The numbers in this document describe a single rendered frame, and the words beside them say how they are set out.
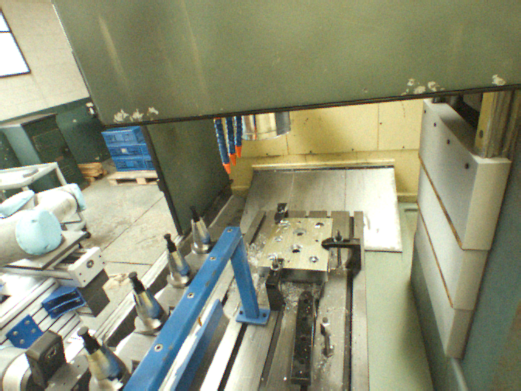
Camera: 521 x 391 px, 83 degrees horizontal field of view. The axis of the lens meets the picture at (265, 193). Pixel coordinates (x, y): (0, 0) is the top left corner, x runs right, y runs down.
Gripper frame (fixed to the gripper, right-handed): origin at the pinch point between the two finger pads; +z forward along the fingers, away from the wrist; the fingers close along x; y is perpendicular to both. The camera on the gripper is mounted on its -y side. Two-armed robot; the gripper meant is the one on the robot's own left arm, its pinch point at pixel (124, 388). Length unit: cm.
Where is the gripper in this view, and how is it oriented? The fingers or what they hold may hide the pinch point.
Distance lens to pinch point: 60.7
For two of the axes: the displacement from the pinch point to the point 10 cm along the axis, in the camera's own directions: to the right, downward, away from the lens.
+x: -2.6, 4.8, -8.4
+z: 9.5, -0.4, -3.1
